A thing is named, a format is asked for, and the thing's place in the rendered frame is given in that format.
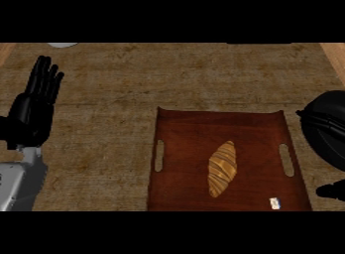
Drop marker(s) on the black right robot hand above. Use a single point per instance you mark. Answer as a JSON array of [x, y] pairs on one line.
[[326, 124]]

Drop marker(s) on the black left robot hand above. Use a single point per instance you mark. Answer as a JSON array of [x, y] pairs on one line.
[[30, 112]]

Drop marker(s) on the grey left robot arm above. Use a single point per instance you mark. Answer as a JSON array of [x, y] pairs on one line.
[[11, 185]]

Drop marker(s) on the black pot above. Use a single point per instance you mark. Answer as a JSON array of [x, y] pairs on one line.
[[336, 101]]

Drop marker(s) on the golden brown croissant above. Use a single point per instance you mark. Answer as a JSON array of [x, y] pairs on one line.
[[222, 168]]

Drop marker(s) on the dark red-brown wooden tray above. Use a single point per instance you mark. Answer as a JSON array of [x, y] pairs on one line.
[[190, 132]]

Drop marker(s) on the brown woven placemat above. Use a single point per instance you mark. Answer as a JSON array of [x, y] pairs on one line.
[[112, 99]]

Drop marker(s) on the pale grey round plate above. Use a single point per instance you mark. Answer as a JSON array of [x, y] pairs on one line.
[[61, 44]]

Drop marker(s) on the small white label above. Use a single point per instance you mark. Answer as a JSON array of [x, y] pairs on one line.
[[274, 203]]

